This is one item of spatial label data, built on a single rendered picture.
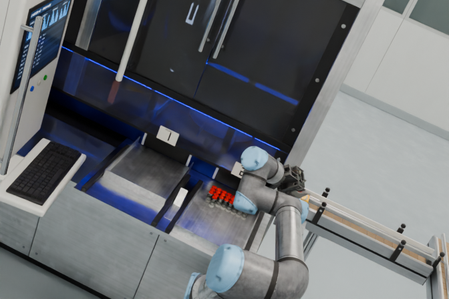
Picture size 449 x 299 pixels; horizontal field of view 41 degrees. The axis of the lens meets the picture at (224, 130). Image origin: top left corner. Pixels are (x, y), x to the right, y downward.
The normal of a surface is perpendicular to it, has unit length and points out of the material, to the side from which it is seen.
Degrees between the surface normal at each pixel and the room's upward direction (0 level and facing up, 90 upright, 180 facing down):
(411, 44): 90
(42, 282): 0
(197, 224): 0
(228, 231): 0
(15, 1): 90
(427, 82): 90
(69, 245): 90
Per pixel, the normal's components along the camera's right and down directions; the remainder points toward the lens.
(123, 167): 0.35, -0.83
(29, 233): -0.26, 0.36
